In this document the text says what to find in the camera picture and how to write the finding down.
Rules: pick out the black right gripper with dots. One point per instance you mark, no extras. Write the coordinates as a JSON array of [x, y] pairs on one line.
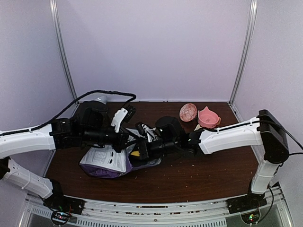
[[143, 149]]

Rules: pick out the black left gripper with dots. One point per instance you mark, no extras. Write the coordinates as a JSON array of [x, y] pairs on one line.
[[121, 142]]

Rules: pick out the yellow plastic food scoop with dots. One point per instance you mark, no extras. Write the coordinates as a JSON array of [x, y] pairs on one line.
[[135, 154]]

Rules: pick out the purple pet food bag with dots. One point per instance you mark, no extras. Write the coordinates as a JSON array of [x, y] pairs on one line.
[[107, 163]]

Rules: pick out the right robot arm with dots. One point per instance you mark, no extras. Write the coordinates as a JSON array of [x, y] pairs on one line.
[[263, 130]]

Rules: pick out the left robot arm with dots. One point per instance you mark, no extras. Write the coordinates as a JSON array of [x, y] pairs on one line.
[[89, 126]]

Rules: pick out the cream cat-ear pet bowl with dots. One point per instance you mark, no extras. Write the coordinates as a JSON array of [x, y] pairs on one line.
[[198, 127]]

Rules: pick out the pink cat-ear pet bowl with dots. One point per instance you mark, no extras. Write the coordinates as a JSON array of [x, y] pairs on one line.
[[207, 118]]

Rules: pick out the pale ribbed ceramic cup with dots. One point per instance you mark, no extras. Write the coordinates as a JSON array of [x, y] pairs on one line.
[[102, 99]]

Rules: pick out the red patterned ceramic bowl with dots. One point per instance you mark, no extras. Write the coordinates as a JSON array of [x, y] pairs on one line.
[[188, 112]]

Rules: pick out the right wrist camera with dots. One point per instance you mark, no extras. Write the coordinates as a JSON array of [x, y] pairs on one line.
[[148, 132]]

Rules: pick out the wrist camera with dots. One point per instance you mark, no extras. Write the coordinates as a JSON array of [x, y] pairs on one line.
[[124, 114], [148, 132]]

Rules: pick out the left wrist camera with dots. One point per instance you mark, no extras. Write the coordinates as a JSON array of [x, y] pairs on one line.
[[124, 114]]

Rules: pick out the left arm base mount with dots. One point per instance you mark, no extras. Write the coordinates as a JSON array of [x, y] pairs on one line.
[[61, 206]]

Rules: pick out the aluminium table edge rail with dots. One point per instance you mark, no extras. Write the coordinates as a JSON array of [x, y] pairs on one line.
[[236, 112]]

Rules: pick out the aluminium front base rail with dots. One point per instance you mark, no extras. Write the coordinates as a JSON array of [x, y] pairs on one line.
[[211, 213]]

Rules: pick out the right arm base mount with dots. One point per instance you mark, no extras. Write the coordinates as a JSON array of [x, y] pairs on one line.
[[248, 206]]

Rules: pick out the aluminium corner post left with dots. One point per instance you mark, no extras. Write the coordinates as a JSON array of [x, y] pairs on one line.
[[63, 56]]

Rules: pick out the aluminium corner post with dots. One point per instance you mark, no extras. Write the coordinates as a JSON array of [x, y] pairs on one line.
[[63, 56], [246, 47]]

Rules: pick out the aluminium corner post right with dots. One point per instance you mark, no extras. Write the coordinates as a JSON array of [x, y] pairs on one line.
[[246, 47]]

